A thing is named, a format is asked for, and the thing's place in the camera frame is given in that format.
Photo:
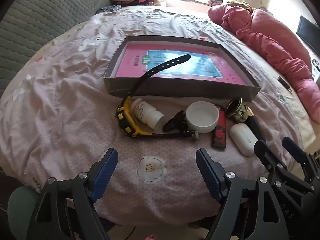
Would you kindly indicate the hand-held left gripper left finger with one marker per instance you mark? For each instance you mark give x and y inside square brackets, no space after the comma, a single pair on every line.
[106,170]

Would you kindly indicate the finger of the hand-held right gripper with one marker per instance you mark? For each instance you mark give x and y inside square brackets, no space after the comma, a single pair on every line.
[266,155]
[295,148]

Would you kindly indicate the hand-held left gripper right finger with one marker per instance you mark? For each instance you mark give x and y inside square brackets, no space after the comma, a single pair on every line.
[207,172]

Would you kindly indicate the white earbud case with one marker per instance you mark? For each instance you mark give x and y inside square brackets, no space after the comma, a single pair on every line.
[243,138]

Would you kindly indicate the red and black lighter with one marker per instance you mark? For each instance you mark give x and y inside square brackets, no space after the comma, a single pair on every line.
[220,132]

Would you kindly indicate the white round lid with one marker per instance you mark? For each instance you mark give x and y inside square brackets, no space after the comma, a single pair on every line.
[202,120]

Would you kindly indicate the yellow and black wristwatch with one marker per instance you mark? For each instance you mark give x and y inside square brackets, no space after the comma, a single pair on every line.
[125,116]

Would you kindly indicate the black hair clip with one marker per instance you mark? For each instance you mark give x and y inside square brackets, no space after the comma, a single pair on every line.
[173,122]

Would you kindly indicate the white pill bottle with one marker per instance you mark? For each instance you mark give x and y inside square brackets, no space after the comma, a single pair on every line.
[145,113]

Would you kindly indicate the grey cardboard box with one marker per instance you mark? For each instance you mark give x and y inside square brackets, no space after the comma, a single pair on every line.
[175,90]

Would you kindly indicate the small black flat object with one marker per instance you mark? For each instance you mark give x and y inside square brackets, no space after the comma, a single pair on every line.
[284,83]

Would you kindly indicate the pink floral bed sheet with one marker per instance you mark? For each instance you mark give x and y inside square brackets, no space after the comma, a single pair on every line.
[62,100]

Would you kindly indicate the green stool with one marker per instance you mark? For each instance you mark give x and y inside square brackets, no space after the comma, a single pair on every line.
[20,205]

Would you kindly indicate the pink and blue book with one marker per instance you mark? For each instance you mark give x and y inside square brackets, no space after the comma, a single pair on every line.
[130,62]

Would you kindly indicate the pink quilt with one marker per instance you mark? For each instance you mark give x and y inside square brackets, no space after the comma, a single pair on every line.
[270,40]

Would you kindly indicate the black television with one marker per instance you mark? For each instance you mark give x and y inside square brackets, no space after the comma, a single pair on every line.
[308,33]

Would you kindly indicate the grey quilted headboard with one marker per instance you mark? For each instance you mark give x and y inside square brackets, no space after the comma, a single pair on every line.
[37,25]

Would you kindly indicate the dark floral cloth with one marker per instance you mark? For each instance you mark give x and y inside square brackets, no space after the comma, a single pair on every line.
[107,9]

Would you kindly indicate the small patterned box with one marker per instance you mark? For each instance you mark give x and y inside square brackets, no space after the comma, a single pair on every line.
[214,1]

